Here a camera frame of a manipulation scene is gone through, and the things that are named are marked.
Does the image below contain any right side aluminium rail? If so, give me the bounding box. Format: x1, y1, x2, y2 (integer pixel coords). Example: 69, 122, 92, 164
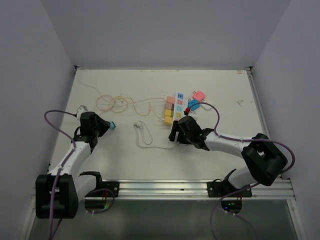
244, 65, 283, 180

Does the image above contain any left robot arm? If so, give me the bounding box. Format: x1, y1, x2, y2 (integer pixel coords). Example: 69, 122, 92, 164
35, 111, 116, 220

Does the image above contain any white USB cable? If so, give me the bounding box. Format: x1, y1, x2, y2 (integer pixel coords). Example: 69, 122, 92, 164
133, 120, 176, 150

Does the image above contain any yellow olive USB charger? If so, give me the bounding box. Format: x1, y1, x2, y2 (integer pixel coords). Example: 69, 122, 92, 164
164, 109, 174, 118

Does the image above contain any beige brown USB charger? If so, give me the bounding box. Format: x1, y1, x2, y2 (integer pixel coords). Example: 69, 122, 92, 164
165, 102, 174, 111

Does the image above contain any salmon pink USB charger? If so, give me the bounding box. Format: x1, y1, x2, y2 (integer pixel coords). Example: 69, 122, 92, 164
166, 96, 176, 104

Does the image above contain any power strip white cord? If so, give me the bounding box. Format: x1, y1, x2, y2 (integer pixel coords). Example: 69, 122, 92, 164
76, 74, 101, 95

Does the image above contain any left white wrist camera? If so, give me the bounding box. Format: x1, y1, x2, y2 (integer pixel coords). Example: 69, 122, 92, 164
75, 105, 88, 120

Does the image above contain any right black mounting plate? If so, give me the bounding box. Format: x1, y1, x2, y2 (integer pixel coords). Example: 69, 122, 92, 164
206, 179, 253, 198

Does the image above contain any teal USB charger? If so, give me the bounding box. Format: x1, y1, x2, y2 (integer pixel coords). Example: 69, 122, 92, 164
108, 121, 116, 130

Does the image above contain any blue plug adapter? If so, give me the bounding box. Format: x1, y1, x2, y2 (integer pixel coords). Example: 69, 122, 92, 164
187, 99, 201, 112

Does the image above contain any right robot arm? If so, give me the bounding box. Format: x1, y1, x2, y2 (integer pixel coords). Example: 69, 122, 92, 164
168, 116, 288, 197

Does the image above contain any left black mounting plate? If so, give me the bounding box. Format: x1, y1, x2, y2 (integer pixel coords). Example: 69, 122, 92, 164
96, 180, 120, 198

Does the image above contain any pink plug adapter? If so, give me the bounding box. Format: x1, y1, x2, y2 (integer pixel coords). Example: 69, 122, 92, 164
192, 90, 206, 102

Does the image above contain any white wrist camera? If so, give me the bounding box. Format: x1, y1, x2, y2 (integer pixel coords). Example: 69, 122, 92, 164
183, 107, 198, 121
75, 105, 88, 120

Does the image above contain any black mounting plate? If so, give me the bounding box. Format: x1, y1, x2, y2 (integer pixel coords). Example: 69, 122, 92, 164
96, 180, 120, 198
206, 179, 253, 198

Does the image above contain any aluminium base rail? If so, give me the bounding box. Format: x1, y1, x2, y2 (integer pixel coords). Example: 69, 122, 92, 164
32, 178, 296, 201

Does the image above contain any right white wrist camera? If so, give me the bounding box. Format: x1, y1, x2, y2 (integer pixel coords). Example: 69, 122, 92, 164
183, 107, 198, 121

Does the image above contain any white plug adapter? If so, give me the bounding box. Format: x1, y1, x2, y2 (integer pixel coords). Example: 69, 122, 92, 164
201, 101, 213, 111

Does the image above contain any yellow charging cable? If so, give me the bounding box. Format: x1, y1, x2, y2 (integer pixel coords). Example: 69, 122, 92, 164
111, 96, 166, 122

